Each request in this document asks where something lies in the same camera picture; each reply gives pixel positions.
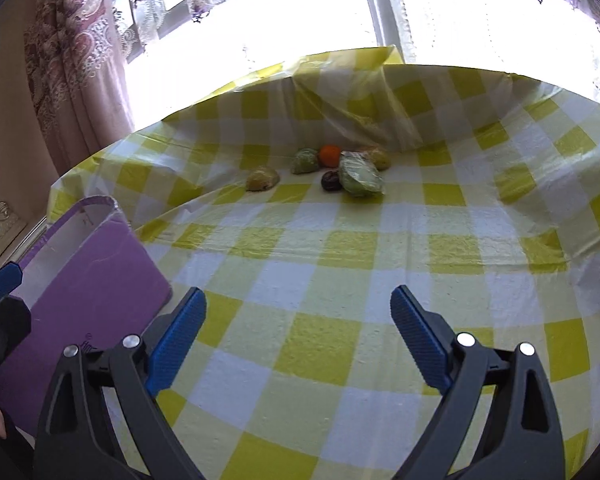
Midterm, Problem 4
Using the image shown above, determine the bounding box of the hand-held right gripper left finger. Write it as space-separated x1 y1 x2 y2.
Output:
35 286 208 480

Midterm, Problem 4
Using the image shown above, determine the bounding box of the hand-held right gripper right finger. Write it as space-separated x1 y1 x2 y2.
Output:
389 284 567 480

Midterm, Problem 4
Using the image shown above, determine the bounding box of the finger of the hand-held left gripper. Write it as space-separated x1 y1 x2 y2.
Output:
0 262 33 392

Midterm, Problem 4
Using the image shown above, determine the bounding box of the purple cardboard box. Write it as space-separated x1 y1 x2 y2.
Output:
0 195 174 437

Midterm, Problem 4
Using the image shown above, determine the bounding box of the plastic-wrapped green fruit white label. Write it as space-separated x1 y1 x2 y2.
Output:
338 152 385 197

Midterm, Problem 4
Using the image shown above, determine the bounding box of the plastic-wrapped yellow fruit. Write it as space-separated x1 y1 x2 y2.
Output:
245 166 281 193

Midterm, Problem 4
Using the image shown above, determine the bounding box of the plastic-wrapped orange-yellow fruit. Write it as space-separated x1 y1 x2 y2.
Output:
356 145 392 171

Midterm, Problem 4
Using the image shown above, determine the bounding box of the orange tangerine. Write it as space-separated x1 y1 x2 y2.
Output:
318 144 342 168

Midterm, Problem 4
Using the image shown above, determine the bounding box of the ornate white dresser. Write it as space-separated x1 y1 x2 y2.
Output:
0 217 49 287

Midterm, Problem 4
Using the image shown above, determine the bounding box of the yellow checkered tablecloth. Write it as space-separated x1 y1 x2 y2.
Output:
47 46 600 480

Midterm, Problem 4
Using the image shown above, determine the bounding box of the pink curtain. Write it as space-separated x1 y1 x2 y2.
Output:
22 0 137 177

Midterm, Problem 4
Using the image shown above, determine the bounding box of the white window frame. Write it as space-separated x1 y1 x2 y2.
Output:
357 0 408 65

